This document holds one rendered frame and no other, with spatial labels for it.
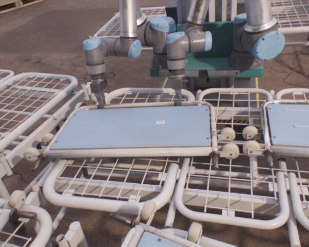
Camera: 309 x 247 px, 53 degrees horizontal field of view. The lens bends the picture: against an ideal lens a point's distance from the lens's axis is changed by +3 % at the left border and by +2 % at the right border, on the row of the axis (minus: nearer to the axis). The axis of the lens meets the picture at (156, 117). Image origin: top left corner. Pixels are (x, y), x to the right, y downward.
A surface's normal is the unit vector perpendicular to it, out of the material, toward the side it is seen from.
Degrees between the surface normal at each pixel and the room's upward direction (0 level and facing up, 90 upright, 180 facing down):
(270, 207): 90
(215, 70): 90
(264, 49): 95
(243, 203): 90
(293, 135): 4
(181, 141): 3
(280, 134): 4
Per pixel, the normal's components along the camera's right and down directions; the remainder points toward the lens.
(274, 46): 0.21, 0.59
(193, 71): -0.23, 0.56
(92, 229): -0.11, -0.83
